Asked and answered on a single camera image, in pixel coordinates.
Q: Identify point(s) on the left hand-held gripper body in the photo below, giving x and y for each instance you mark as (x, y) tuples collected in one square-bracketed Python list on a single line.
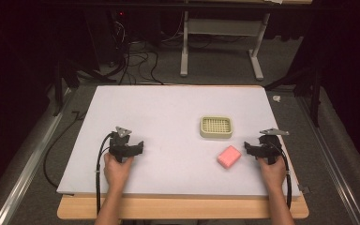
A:
[(122, 144)]

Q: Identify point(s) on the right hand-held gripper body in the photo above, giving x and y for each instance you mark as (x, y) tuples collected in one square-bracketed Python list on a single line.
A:
[(270, 147)]

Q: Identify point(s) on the pink soap bar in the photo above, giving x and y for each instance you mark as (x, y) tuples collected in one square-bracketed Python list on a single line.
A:
[(229, 157)]

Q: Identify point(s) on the beige soap dish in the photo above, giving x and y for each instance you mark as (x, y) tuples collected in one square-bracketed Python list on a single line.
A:
[(216, 127)]

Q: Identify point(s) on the person's left hand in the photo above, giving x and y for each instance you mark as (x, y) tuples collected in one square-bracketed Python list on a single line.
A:
[(117, 172)]

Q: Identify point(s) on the person's right hand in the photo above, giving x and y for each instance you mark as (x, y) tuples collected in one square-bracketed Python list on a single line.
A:
[(272, 175)]

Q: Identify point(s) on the white table mat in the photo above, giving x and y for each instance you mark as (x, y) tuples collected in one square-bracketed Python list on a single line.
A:
[(175, 118)]

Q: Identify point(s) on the small white scrap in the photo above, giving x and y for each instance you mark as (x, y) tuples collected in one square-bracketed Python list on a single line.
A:
[(276, 98)]

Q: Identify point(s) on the black metal stand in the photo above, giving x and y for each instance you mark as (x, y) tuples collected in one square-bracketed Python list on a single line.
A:
[(59, 87), (315, 90)]

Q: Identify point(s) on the dark computer tower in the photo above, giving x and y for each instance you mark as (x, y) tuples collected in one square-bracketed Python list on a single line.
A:
[(106, 37)]

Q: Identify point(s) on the metal floor rail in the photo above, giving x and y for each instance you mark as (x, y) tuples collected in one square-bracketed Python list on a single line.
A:
[(334, 162), (28, 168)]

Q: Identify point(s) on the white metal desk frame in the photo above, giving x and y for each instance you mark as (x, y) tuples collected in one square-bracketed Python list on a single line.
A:
[(186, 47)]

